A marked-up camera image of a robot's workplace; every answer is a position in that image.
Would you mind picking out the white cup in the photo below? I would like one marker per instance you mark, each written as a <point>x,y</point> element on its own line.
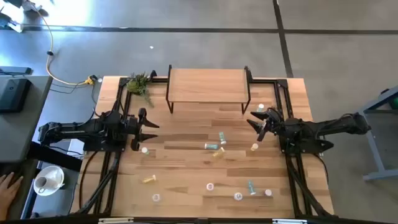
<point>40,183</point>

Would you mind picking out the person's hand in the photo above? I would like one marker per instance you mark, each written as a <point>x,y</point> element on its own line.
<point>7,194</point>

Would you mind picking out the silver metal bracket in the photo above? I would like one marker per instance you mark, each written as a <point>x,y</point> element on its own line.
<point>115,220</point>
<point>289,221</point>

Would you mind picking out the flat black device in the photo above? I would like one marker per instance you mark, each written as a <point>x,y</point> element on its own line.
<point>15,70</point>

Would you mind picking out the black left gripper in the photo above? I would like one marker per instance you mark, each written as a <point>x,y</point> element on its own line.
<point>133,127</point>

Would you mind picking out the grey desk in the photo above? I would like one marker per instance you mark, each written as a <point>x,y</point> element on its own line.
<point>18,130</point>

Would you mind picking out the wooden shelf black metal legs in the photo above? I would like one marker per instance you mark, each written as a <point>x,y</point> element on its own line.
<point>208,85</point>

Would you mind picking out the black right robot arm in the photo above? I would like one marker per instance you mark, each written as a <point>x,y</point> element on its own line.
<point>326,127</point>

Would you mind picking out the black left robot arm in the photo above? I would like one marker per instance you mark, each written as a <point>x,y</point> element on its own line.
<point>77,129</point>

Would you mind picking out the potted green succulent plant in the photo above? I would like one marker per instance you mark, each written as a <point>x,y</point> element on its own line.
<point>136,84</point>

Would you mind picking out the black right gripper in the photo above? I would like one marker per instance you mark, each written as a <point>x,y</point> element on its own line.
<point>273,123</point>

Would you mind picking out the black box device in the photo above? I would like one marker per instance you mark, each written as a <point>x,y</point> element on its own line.
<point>12,95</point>

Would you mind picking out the grey metal table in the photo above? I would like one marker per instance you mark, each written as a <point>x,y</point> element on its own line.
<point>373,146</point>

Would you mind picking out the green object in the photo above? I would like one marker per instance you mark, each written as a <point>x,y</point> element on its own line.
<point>395,103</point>

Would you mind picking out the black aluminium table frame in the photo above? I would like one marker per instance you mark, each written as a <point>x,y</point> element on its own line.
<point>267,81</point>

